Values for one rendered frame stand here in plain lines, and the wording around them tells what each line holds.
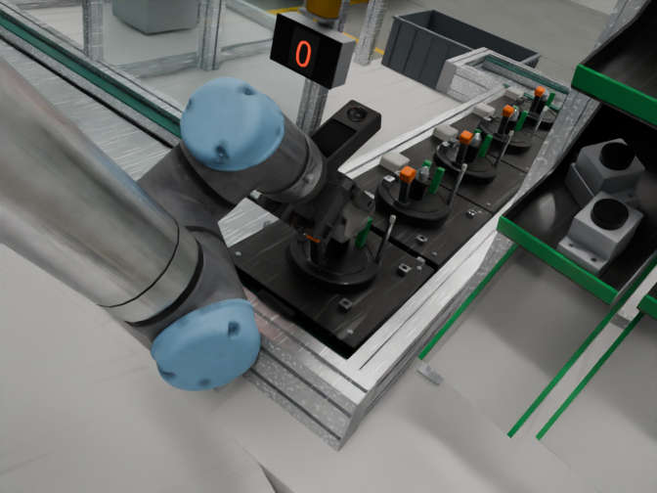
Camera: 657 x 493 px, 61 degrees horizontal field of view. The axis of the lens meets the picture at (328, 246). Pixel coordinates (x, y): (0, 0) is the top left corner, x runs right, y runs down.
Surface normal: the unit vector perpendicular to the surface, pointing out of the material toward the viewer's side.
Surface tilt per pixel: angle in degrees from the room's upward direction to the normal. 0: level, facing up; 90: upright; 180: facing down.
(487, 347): 45
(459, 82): 90
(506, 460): 0
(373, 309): 0
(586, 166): 111
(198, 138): 53
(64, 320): 0
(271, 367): 90
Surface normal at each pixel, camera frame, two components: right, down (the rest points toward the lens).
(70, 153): 0.91, -0.19
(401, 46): -0.57, 0.39
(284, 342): 0.23, -0.77
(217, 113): -0.32, -0.15
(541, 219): -0.09, -0.58
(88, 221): 0.69, 0.35
